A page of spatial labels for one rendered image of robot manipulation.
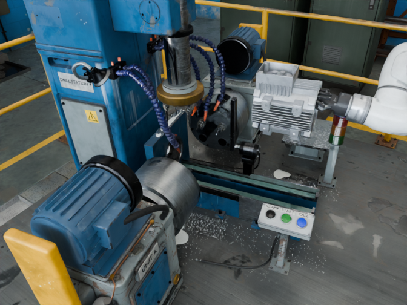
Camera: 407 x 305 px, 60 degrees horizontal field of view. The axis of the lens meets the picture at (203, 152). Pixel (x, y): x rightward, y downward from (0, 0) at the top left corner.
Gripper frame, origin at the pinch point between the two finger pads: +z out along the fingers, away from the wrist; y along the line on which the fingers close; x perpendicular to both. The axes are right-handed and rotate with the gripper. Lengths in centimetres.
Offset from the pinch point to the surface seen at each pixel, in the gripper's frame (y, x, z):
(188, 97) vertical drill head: 8.6, 7.7, 32.3
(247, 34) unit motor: -59, 6, 32
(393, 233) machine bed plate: -5, 51, -54
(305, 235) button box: 31.4, 30.6, -19.8
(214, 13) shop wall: -536, 152, 229
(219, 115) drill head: -18.2, 29.1, 28.6
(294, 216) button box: 27.1, 28.5, -14.8
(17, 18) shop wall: -308, 149, 476
